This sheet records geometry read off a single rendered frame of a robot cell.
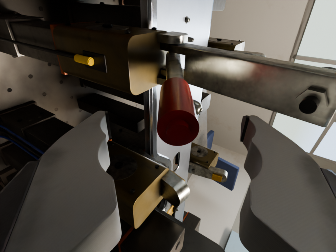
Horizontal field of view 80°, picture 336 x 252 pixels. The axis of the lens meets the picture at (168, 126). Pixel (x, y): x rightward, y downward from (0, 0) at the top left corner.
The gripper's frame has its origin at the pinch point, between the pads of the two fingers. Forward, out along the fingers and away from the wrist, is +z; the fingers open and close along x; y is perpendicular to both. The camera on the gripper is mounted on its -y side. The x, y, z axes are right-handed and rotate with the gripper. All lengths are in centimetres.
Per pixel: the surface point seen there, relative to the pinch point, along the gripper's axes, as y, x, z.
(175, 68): -0.8, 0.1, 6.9
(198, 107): 11.9, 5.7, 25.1
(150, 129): 13.6, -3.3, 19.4
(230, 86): 0.8, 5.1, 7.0
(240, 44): 2.9, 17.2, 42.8
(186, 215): 76, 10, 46
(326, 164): 163, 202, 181
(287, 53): 32, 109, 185
